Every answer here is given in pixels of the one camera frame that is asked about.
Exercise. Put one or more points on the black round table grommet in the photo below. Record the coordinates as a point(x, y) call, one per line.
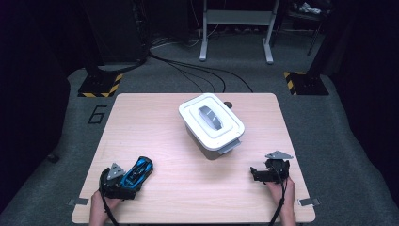
point(228, 104)

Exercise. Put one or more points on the white metal desk frame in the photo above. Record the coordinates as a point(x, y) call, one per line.
point(236, 17)

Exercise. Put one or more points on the clear grey storage box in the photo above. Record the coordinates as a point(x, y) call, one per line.
point(226, 147)

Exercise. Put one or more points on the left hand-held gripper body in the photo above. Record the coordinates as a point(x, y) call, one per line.
point(109, 185)

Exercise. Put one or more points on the blue toy car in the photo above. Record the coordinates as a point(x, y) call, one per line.
point(138, 172)

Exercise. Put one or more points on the person's right hand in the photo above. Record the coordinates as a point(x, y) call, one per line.
point(284, 194)

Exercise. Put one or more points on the white box lid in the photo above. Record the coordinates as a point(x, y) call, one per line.
point(210, 121)

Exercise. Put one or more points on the person's left hand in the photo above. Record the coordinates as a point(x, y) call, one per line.
point(99, 204)

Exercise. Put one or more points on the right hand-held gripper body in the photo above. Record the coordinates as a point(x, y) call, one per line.
point(277, 171)

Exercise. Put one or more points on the dark chair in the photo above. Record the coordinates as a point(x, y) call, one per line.
point(309, 15)

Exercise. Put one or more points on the striped black stand base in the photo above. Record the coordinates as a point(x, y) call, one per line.
point(306, 83)
point(98, 85)

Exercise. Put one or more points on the black equipment cabinet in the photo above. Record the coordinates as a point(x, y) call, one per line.
point(116, 28)

